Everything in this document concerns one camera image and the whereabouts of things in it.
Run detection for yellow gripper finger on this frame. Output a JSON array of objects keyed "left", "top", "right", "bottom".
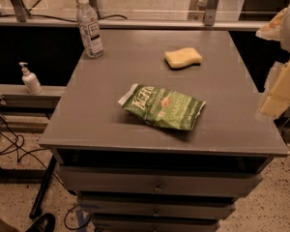
[
  {"left": 256, "top": 8, "right": 287, "bottom": 42},
  {"left": 258, "top": 59, "right": 290, "bottom": 118}
]

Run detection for clear plastic water bottle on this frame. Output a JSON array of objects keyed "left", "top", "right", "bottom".
[{"left": 76, "top": 0, "right": 103, "bottom": 58}]

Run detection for green jalapeno chip bag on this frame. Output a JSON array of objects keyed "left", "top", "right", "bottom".
[{"left": 118, "top": 84, "right": 205, "bottom": 131}]

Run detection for yellow sponge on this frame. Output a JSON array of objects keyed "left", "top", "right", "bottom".
[{"left": 164, "top": 47, "right": 203, "bottom": 70}]

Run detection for grey drawer cabinet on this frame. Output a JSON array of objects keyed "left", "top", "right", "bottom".
[{"left": 41, "top": 29, "right": 288, "bottom": 232}]

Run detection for white pump soap dispenser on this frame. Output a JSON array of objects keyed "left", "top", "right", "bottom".
[{"left": 19, "top": 62, "right": 43, "bottom": 95}]

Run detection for black table leg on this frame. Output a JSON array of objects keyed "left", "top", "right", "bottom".
[{"left": 29, "top": 157, "right": 56, "bottom": 219}]

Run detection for black shoe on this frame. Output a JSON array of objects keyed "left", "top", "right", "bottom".
[{"left": 25, "top": 213, "right": 55, "bottom": 232}]

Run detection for right metal frame post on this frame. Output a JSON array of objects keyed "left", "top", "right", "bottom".
[{"left": 203, "top": 0, "right": 219, "bottom": 26}]

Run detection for black cable on ledge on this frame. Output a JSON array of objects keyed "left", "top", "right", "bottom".
[{"left": 0, "top": 13, "right": 129, "bottom": 23}]

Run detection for left metal frame post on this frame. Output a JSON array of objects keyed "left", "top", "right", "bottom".
[{"left": 10, "top": 0, "right": 29, "bottom": 22}]

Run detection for black floor cables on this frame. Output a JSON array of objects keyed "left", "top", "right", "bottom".
[{"left": 0, "top": 104, "right": 61, "bottom": 182}]

